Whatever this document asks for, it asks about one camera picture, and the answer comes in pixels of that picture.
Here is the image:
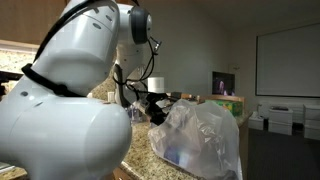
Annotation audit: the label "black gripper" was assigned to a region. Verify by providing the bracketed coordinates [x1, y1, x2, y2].
[145, 93, 168, 125]

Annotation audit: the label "translucent plastic bag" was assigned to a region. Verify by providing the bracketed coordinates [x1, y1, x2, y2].
[148, 99, 243, 180]

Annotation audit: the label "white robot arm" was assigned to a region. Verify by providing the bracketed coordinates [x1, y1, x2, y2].
[0, 0, 159, 180]

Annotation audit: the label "white paper towel roll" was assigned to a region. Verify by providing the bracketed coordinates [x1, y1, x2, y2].
[148, 77, 165, 93]

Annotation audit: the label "monitor screen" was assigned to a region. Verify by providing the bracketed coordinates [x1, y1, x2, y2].
[212, 71, 235, 96]

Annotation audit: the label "green tissue box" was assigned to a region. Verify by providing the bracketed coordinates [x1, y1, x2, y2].
[215, 100, 243, 116]

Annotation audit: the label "white storage boxes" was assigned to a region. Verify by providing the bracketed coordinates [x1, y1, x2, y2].
[249, 102, 320, 140]

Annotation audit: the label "white projector screen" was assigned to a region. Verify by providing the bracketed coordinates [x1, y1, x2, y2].
[255, 23, 320, 98]

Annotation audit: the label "white wall outlet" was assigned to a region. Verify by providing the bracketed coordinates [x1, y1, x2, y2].
[107, 92, 115, 102]

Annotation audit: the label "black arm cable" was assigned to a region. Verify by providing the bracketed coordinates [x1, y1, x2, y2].
[20, 0, 163, 101]

